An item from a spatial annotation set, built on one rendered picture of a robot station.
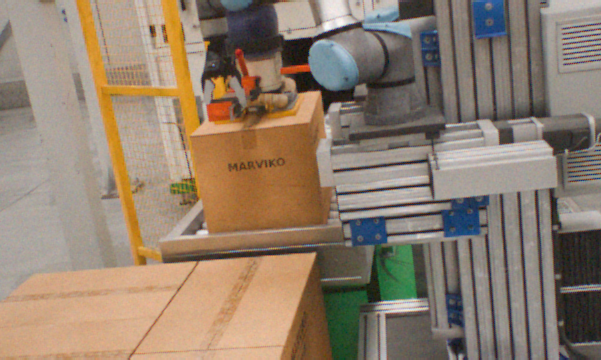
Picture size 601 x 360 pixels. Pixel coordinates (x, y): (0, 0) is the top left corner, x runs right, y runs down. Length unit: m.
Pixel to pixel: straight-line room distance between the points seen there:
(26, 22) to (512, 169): 2.27
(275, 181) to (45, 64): 1.31
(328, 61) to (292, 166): 0.84
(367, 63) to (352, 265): 0.95
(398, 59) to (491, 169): 0.33
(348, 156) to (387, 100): 0.16
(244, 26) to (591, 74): 1.16
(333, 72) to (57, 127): 1.95
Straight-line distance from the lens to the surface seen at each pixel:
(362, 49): 1.63
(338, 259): 2.42
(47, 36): 3.31
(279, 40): 2.60
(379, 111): 1.73
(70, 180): 3.41
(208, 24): 2.04
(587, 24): 1.91
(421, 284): 3.05
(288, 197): 2.43
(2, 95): 12.50
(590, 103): 1.94
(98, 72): 3.81
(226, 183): 2.45
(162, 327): 2.06
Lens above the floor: 1.41
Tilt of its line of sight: 16 degrees down
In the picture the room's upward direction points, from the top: 8 degrees counter-clockwise
